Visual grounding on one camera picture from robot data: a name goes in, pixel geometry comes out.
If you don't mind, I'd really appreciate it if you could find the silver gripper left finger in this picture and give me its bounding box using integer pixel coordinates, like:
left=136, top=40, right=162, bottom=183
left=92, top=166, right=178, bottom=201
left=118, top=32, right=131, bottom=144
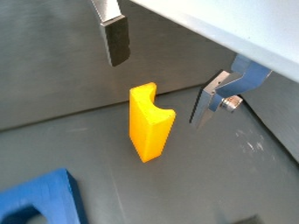
left=91, top=0, right=131, bottom=67

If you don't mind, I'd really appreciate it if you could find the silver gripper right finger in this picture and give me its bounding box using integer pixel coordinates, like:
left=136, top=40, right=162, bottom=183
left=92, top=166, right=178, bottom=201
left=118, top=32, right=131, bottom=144
left=190, top=54, right=273, bottom=128

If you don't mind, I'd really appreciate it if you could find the yellow arch block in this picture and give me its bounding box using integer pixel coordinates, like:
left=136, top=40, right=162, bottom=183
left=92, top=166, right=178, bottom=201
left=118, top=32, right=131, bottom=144
left=130, top=82, right=176, bottom=163

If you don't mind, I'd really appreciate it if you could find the blue foam shape board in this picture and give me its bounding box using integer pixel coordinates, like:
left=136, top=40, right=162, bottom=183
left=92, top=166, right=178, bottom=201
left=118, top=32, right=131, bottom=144
left=0, top=168, right=88, bottom=224

